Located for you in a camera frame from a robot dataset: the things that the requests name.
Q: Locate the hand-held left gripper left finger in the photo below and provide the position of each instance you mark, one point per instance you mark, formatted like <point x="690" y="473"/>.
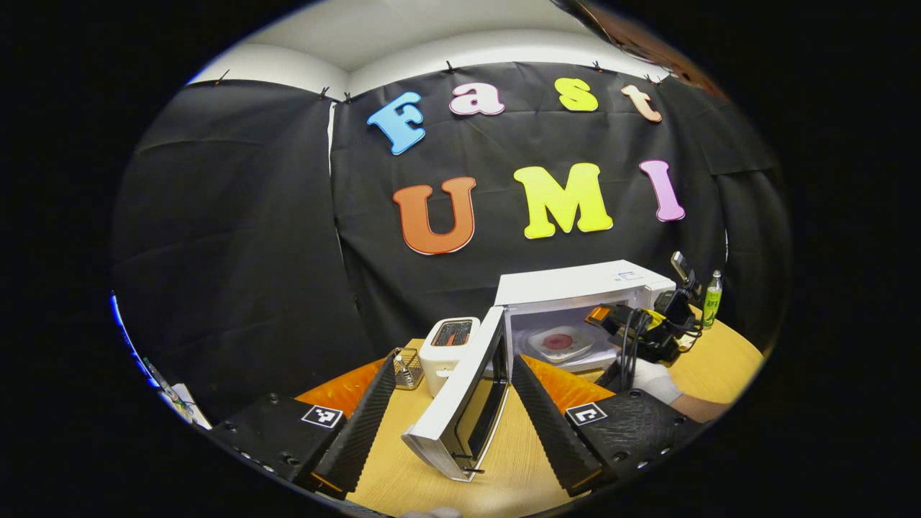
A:
<point x="360" y="432"/>

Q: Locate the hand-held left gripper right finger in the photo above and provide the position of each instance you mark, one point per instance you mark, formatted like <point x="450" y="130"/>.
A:
<point x="550" y="432"/>

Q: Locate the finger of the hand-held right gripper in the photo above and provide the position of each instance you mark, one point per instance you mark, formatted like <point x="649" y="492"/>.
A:
<point x="615" y="320"/>

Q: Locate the white square food plate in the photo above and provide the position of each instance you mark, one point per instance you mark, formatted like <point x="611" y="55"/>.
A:
<point x="583" y="349"/>

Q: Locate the white microwave oven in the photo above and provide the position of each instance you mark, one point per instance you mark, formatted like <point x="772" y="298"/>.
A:
<point x="575" y="284"/>

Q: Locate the pink ham slice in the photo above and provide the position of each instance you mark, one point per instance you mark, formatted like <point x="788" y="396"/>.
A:
<point x="557" y="341"/>

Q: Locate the green drink bottle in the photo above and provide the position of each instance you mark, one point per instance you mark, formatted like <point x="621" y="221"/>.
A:
<point x="712" y="302"/>

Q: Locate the white toaster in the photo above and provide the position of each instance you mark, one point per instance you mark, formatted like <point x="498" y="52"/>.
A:
<point x="446" y="356"/>

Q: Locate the white sheet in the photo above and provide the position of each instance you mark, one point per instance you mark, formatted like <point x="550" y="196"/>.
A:
<point x="188" y="409"/>

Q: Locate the black backdrop cloth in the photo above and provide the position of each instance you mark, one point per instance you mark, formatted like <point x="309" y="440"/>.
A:
<point x="237" y="230"/>

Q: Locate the dark brown blurred object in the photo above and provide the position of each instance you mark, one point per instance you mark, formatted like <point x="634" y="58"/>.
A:
<point x="647" y="43"/>

